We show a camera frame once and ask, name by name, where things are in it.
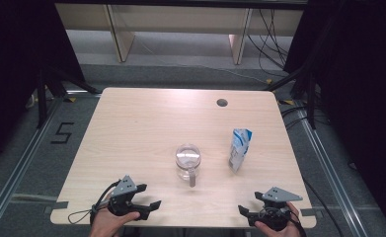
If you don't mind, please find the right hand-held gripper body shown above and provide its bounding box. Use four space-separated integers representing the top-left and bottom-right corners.
248 186 304 232

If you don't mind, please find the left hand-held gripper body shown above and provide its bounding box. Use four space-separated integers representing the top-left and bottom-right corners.
107 175 149 221

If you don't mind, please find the blue and white carton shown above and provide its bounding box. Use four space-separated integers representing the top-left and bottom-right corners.
228 127 254 175

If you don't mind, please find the clear glass measuring cup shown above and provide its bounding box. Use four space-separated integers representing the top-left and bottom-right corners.
175 143 202 189

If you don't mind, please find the person's right hand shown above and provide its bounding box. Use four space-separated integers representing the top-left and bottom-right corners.
254 200 305 237

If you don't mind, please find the person's left hand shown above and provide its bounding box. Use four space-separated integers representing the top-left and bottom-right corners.
89 207 141 237

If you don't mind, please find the black metal stand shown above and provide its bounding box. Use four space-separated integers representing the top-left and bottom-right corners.
36 65 101 129
263 65 318 131

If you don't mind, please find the black curtain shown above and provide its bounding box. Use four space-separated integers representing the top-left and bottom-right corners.
283 0 386 237
0 0 86 169

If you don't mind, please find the light wooden shelf unit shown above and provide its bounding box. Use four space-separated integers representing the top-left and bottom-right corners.
54 3 305 66

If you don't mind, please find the black wrist strap cable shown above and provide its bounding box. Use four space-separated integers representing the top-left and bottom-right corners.
290 210 306 237

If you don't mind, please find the black looped gripper cable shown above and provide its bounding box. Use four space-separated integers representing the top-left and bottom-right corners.
67 179 120 226

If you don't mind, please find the metal floor rail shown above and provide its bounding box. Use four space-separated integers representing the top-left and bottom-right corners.
0 98 63 231
295 100 366 237

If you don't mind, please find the black floor cable pair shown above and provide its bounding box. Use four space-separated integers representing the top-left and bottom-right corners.
280 105 330 131

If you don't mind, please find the black hanging cable bundle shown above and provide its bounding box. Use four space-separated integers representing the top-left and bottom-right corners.
246 8 290 78

